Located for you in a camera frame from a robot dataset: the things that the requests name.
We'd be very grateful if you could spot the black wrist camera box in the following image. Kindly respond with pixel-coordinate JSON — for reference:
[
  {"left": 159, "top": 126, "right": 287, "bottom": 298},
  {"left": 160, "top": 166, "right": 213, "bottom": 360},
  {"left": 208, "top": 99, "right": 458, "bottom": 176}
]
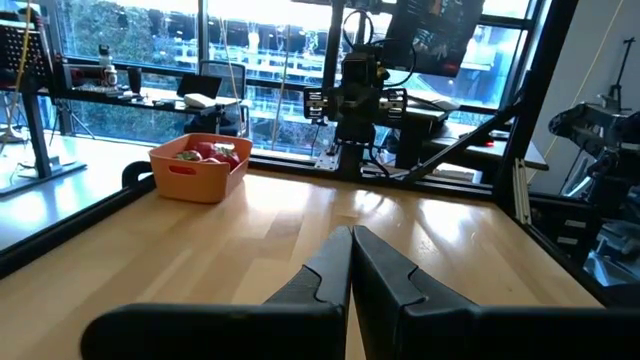
[{"left": 342, "top": 52, "right": 383, "bottom": 86}]

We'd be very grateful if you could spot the silver aluminium strip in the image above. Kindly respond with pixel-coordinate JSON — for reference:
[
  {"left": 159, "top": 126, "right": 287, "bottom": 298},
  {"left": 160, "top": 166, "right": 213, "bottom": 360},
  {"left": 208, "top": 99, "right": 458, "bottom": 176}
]
[{"left": 511, "top": 157, "right": 532, "bottom": 225}]

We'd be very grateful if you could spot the orange plastic basket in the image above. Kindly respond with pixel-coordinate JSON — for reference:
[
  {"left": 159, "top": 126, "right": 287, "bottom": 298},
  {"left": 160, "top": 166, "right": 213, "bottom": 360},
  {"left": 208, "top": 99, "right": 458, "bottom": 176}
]
[{"left": 148, "top": 132, "right": 254, "bottom": 205}]

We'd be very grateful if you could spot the black cup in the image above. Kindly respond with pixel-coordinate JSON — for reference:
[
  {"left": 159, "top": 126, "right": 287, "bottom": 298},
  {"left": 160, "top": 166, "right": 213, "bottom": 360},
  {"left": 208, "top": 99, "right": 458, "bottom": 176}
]
[{"left": 126, "top": 65, "right": 144, "bottom": 95}]

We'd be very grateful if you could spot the window desk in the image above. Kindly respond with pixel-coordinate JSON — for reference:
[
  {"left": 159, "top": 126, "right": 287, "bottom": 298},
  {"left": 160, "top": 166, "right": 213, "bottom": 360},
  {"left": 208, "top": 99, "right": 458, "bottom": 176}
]
[{"left": 47, "top": 84, "right": 251, "bottom": 117}]

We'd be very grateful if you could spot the silver corner bracket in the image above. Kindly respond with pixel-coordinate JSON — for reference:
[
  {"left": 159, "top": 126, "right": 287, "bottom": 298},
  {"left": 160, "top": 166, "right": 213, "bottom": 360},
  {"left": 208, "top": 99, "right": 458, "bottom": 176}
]
[{"left": 313, "top": 146, "right": 342, "bottom": 172}]

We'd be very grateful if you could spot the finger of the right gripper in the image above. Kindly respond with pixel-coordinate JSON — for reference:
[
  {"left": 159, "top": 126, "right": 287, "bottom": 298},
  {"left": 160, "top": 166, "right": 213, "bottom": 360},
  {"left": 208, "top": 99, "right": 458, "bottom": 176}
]
[
  {"left": 382, "top": 86, "right": 409, "bottom": 123},
  {"left": 302, "top": 86, "right": 329, "bottom": 126}
]

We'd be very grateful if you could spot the pegboard stand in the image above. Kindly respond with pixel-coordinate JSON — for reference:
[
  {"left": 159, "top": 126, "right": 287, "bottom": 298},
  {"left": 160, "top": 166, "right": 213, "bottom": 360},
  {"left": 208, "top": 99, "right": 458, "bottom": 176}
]
[{"left": 0, "top": 89, "right": 89, "bottom": 199}]

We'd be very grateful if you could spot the white rounded object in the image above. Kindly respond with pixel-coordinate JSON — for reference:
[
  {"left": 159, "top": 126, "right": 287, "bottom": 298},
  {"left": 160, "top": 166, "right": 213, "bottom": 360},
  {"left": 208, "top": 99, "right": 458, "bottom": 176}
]
[{"left": 182, "top": 92, "right": 217, "bottom": 110}]

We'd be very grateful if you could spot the office chair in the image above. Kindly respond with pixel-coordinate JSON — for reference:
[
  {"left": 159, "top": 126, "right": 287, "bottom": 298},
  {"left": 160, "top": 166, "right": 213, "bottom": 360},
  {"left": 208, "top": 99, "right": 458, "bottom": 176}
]
[{"left": 182, "top": 59, "right": 250, "bottom": 139}]

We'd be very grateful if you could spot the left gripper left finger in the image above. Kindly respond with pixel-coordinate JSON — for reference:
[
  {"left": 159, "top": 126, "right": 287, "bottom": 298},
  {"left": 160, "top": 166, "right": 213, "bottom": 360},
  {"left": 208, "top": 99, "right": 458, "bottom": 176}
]
[{"left": 79, "top": 225, "right": 354, "bottom": 360}]

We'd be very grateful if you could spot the black pegboard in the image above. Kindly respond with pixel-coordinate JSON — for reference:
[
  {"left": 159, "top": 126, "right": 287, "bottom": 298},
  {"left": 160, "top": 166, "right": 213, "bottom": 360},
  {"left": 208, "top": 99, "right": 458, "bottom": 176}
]
[{"left": 0, "top": 23, "right": 55, "bottom": 92}]

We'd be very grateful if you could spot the black laptop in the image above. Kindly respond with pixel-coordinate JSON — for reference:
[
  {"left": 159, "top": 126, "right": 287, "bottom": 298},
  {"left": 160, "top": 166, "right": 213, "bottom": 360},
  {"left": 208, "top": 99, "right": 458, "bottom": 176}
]
[{"left": 175, "top": 73, "right": 224, "bottom": 100}]

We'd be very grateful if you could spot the yellow hanging cable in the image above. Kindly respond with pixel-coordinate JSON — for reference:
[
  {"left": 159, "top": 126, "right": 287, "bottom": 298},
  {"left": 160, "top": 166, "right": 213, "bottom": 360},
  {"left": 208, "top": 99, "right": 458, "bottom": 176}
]
[{"left": 0, "top": 0, "right": 34, "bottom": 151}]

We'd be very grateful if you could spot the tripod stand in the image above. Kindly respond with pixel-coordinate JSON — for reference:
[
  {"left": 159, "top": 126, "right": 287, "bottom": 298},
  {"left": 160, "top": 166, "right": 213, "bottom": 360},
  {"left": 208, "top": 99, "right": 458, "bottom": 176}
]
[{"left": 607, "top": 36, "right": 637, "bottom": 109}]

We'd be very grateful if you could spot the black curved tube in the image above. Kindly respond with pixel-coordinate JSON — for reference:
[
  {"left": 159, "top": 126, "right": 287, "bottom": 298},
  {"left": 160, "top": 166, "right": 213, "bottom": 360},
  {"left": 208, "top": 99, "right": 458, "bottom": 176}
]
[{"left": 121, "top": 160, "right": 154, "bottom": 190}]

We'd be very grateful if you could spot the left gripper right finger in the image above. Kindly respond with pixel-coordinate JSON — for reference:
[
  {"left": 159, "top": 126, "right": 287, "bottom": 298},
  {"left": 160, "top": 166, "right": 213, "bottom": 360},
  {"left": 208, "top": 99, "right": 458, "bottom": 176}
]
[{"left": 352, "top": 224, "right": 640, "bottom": 360}]

